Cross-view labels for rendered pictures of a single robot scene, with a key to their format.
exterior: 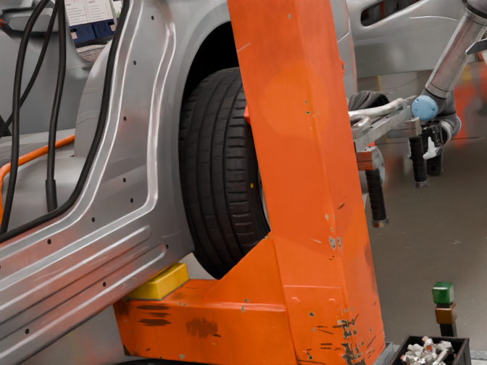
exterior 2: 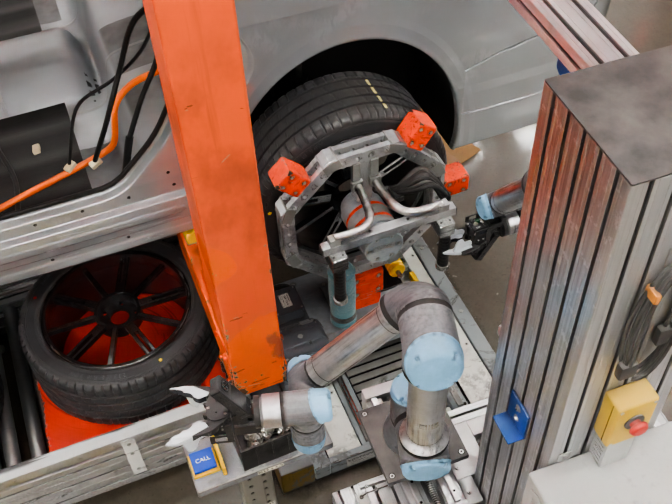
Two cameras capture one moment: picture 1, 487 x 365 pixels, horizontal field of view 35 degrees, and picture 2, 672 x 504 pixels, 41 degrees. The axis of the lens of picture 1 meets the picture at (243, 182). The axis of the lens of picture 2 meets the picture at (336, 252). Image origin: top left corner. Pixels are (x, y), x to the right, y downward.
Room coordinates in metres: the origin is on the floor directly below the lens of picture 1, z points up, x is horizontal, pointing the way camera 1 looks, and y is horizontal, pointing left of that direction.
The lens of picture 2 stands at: (0.54, -1.34, 2.91)
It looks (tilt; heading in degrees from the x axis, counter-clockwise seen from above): 49 degrees down; 37
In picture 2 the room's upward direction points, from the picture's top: 3 degrees counter-clockwise
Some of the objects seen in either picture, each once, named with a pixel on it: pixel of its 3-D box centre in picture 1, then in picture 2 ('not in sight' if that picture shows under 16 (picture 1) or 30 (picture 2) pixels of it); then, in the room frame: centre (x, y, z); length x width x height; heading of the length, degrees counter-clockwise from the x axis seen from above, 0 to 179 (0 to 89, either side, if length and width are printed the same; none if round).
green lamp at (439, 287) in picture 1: (443, 292); not in sight; (1.63, -0.40, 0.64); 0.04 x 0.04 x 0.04; 57
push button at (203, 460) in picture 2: not in sight; (203, 461); (1.33, -0.20, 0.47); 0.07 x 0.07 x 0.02; 57
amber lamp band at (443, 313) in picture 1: (446, 313); not in sight; (1.63, -0.40, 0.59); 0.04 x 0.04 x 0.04; 57
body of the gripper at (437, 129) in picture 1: (430, 137); (485, 228); (2.28, -0.58, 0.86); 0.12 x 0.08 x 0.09; 147
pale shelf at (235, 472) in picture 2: not in sight; (258, 446); (1.47, -0.29, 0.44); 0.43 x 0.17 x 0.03; 147
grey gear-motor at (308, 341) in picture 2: not in sight; (290, 332); (1.96, -0.02, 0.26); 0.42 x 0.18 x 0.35; 57
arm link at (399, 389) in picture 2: not in sight; (414, 401); (1.58, -0.76, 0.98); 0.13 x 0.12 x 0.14; 41
